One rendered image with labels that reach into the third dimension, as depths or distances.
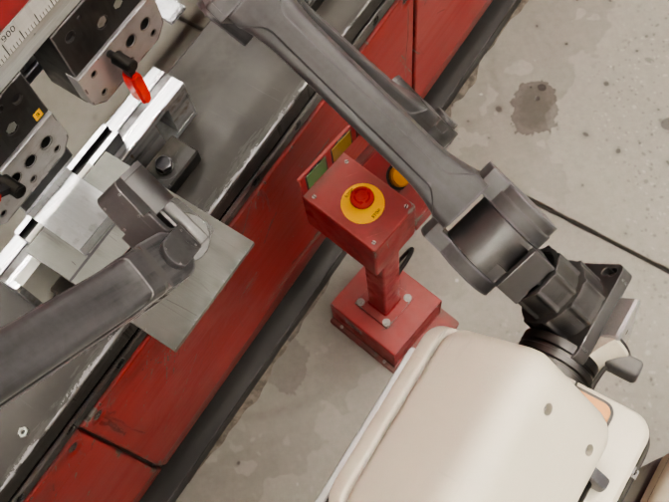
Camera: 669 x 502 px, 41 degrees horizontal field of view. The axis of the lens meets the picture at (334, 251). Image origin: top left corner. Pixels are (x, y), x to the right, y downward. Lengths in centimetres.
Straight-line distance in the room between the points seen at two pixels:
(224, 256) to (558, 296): 48
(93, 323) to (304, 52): 33
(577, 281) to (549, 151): 146
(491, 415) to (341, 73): 37
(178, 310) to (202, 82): 44
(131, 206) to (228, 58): 57
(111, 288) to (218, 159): 57
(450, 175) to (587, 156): 152
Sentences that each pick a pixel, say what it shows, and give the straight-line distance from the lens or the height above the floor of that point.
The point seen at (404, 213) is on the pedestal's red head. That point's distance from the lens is 146.
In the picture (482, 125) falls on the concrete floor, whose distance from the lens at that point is 242.
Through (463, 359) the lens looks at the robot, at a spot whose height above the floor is 135.
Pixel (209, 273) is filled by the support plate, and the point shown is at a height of 100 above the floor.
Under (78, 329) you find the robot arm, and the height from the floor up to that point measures 136.
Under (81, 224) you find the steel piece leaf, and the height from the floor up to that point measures 100.
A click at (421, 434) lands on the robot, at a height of 135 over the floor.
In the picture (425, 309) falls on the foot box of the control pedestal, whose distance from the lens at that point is 209.
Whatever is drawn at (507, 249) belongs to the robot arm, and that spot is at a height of 126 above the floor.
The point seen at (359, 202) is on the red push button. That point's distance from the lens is 143.
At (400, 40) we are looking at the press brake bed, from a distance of 178.
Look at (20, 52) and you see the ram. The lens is 106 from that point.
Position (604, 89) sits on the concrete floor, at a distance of 252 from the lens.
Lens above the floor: 212
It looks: 69 degrees down
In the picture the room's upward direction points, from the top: 11 degrees counter-clockwise
